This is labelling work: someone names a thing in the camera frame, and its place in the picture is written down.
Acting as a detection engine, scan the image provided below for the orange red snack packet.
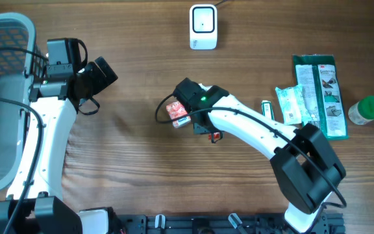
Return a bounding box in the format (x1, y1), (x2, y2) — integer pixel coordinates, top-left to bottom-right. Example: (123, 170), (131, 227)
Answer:
(166, 101), (191, 128)

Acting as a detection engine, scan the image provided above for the green battery pack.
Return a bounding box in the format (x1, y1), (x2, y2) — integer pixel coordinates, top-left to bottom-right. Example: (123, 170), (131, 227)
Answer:
(261, 100), (275, 120)

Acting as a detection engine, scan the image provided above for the teal tissue packet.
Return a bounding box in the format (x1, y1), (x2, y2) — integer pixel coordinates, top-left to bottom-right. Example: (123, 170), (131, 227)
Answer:
(275, 84), (312, 125)

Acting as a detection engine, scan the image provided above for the green sponge package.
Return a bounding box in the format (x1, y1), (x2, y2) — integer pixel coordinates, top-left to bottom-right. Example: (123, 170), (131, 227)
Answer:
(292, 54), (349, 140)

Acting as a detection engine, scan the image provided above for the green lid jar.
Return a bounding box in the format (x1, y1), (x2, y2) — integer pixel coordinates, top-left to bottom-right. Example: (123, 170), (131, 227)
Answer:
(348, 96), (374, 125)

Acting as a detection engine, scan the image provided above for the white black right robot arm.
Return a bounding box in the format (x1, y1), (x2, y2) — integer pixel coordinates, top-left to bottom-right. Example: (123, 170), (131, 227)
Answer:
(172, 78), (346, 233)

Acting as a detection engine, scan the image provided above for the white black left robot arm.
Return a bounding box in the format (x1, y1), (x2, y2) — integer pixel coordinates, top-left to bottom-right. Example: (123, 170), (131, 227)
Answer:
(0, 38), (121, 233)

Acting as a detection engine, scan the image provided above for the white barcode scanner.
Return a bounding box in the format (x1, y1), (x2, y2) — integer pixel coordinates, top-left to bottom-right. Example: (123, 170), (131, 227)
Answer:
(189, 4), (218, 50)

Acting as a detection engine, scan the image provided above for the grey plastic mesh basket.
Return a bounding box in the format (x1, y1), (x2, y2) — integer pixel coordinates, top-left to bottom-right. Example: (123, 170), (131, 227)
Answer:
(0, 12), (46, 190)

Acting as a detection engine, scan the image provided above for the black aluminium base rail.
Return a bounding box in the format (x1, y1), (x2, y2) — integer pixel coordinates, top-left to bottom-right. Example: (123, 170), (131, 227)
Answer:
(115, 213), (345, 234)

